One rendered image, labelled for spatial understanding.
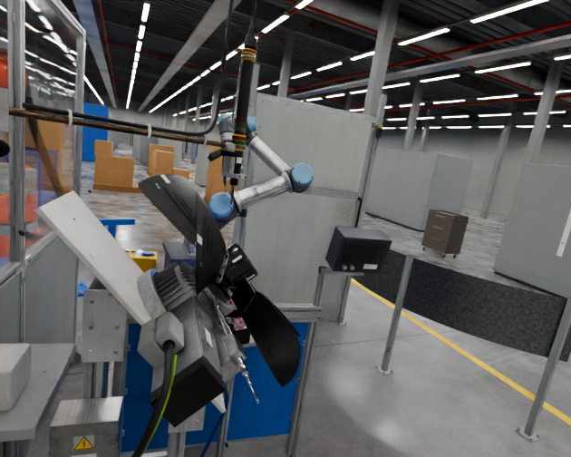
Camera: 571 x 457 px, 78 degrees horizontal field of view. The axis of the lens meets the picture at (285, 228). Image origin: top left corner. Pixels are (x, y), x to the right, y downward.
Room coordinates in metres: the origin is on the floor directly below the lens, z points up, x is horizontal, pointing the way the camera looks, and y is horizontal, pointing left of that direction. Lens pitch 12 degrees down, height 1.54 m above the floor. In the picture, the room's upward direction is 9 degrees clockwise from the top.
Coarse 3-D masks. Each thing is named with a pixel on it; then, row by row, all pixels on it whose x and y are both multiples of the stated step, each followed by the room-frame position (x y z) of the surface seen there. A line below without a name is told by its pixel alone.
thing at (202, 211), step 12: (204, 204) 0.78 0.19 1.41; (204, 216) 0.76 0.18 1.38; (204, 228) 0.75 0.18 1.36; (216, 228) 0.83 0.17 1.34; (204, 240) 0.73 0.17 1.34; (216, 240) 0.82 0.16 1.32; (204, 252) 0.73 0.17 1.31; (216, 252) 0.81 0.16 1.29; (204, 264) 0.73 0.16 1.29; (216, 264) 0.83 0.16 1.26; (204, 276) 0.73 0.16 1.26; (216, 276) 0.85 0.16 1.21
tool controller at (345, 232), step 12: (336, 228) 1.63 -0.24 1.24; (348, 228) 1.64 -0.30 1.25; (360, 228) 1.67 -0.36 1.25; (336, 240) 1.60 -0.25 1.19; (348, 240) 1.55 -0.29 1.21; (360, 240) 1.58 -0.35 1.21; (372, 240) 1.59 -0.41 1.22; (384, 240) 1.62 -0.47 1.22; (336, 252) 1.58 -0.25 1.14; (348, 252) 1.57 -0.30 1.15; (360, 252) 1.59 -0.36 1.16; (372, 252) 1.61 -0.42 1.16; (384, 252) 1.64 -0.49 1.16; (336, 264) 1.58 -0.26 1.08; (348, 264) 1.60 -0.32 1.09; (360, 264) 1.62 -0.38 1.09; (372, 264) 1.64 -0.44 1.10
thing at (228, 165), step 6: (228, 144) 1.04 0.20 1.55; (234, 144) 1.05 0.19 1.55; (222, 150) 1.05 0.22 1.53; (228, 150) 1.04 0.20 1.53; (234, 150) 1.06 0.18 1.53; (228, 156) 1.04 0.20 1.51; (234, 156) 1.05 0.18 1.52; (228, 162) 1.05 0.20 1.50; (234, 162) 1.06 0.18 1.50; (228, 168) 1.05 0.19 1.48; (228, 174) 1.06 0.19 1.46; (234, 174) 1.05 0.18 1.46; (240, 174) 1.08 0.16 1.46
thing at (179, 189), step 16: (160, 176) 1.04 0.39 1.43; (176, 176) 1.11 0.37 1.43; (144, 192) 0.95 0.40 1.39; (160, 192) 1.00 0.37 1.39; (176, 192) 1.04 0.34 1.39; (192, 192) 1.10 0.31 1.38; (160, 208) 0.96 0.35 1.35; (176, 208) 1.00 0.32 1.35; (192, 208) 1.04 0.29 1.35; (176, 224) 0.97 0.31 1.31; (192, 224) 1.00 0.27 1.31; (192, 240) 0.97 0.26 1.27
